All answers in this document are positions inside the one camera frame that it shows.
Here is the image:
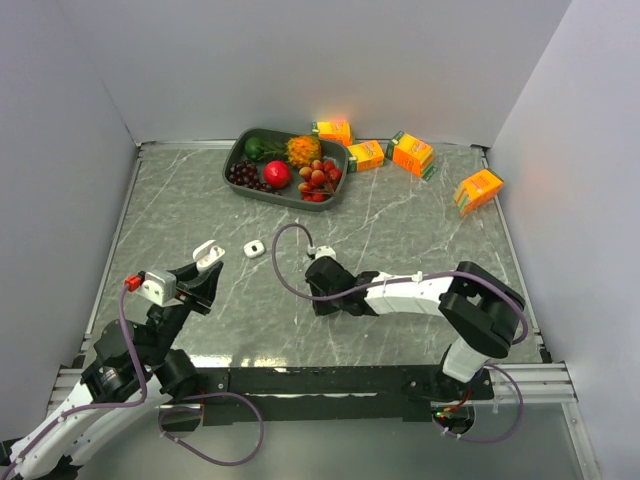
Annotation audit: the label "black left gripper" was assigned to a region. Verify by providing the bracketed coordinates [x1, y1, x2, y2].
[143, 254, 223, 364]

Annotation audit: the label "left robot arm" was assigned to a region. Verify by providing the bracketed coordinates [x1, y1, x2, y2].
[2, 262, 223, 479]

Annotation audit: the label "green pepper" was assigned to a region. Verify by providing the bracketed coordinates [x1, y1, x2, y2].
[244, 136, 265, 162]

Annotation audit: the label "orange pineapple toy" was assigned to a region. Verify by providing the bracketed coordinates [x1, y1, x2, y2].
[285, 135, 322, 169]

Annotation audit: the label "orange sponge box near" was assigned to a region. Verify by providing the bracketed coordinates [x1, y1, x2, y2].
[385, 131, 435, 180]

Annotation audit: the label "dark purple grapes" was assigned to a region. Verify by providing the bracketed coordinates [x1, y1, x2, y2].
[225, 160, 277, 194]

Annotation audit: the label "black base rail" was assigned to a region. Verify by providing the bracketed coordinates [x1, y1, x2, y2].
[137, 363, 496, 426]

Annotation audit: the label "white oval charging case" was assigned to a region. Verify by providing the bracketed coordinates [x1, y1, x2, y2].
[192, 239, 225, 273]

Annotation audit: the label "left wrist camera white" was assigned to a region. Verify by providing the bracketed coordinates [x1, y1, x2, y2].
[124, 270, 179, 307]

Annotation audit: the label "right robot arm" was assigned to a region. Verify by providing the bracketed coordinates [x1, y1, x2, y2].
[305, 256, 528, 399]

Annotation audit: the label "orange striped sponge box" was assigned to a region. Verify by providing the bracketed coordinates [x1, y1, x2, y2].
[453, 168, 504, 217]

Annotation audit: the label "red pomegranate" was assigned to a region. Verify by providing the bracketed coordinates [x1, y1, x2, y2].
[262, 160, 291, 190]

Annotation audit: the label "dark grey fruit tray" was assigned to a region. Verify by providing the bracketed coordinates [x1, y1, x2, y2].
[222, 128, 350, 212]

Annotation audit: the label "white square charging case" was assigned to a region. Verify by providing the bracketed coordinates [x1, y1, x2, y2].
[243, 240, 266, 259]

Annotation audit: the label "orange box back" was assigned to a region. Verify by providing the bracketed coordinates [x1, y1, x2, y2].
[311, 121, 354, 147]

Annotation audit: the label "orange box middle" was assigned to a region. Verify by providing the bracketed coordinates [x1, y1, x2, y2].
[347, 140, 385, 173]

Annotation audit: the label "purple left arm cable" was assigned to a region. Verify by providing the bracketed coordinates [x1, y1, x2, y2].
[0, 284, 150, 479]

